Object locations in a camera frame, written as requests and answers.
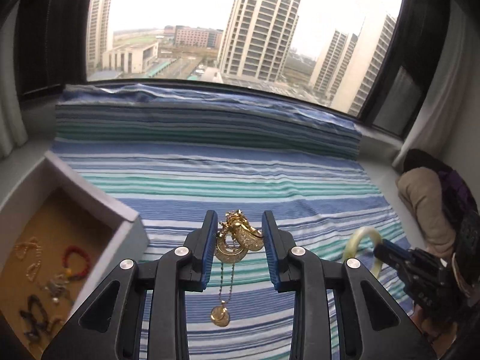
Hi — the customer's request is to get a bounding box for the blue green striped bedsheet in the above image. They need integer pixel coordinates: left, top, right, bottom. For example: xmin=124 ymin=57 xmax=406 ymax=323
xmin=52 ymin=85 xmax=409 ymax=359

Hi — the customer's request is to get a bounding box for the person's right hand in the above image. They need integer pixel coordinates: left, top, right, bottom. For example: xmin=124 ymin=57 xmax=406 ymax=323
xmin=410 ymin=305 xmax=458 ymax=357

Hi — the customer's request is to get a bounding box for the purple dark clothing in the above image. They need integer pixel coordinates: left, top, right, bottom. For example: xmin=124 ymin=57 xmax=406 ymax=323
xmin=403 ymin=149 xmax=479 ymax=232

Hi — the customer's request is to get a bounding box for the amber bead necklace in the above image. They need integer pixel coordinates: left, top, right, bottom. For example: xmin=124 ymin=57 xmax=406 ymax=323
xmin=12 ymin=235 xmax=44 ymax=284

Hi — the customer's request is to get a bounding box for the white curtain left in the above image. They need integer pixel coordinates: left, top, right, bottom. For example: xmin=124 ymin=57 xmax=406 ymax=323
xmin=1 ymin=22 xmax=28 ymax=158

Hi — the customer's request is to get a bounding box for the black bead bracelet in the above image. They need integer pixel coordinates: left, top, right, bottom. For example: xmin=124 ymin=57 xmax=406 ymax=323
xmin=18 ymin=294 xmax=65 ymax=346

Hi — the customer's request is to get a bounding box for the pale green jade bangle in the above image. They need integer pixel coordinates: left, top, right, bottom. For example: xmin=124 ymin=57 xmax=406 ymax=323
xmin=342 ymin=226 xmax=383 ymax=279

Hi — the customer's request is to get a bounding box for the white curtain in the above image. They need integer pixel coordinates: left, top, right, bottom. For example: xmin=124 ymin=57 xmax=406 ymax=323
xmin=1 ymin=22 xmax=28 ymax=158
xmin=391 ymin=44 xmax=457 ymax=169

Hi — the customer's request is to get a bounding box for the white curtain right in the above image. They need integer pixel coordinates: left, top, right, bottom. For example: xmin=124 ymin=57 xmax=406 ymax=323
xmin=391 ymin=44 xmax=457 ymax=169

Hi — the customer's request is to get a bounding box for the dark red bead bracelet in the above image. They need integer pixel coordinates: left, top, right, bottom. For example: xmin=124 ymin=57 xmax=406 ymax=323
xmin=61 ymin=245 xmax=92 ymax=282

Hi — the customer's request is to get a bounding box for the gold pendant necklace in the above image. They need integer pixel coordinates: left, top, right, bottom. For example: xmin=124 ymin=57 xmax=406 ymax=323
xmin=210 ymin=209 xmax=266 ymax=328

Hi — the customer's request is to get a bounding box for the silver rings lattice pendant necklace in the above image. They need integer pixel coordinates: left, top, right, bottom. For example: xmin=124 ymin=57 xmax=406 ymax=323
xmin=42 ymin=274 xmax=74 ymax=307

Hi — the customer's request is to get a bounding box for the grey open storage box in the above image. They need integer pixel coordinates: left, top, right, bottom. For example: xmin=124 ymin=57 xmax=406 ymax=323
xmin=1 ymin=151 xmax=149 ymax=359

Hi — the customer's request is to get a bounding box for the beige folded blanket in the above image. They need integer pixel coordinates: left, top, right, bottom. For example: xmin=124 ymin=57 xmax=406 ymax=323
xmin=396 ymin=167 xmax=456 ymax=263

